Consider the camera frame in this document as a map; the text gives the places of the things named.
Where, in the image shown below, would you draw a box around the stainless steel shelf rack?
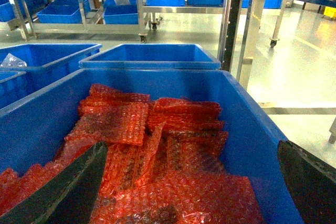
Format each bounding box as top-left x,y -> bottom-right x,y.
218,0 -> 265,89

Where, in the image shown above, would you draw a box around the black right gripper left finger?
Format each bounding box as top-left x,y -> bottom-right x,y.
1,142 -> 108,223

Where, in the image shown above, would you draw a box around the blue plastic bin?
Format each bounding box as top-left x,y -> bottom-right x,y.
1,69 -> 302,223
0,70 -> 34,109

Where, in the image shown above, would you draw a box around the blue bin behind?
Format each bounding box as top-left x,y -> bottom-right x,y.
79,44 -> 221,70

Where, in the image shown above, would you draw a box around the far steel shelf rack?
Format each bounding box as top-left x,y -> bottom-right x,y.
9,0 -> 158,43

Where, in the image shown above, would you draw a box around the red bubble wrap bags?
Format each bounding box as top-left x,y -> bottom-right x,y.
1,84 -> 264,223

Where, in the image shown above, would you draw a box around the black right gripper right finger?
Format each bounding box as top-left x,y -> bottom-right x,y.
277,141 -> 335,223

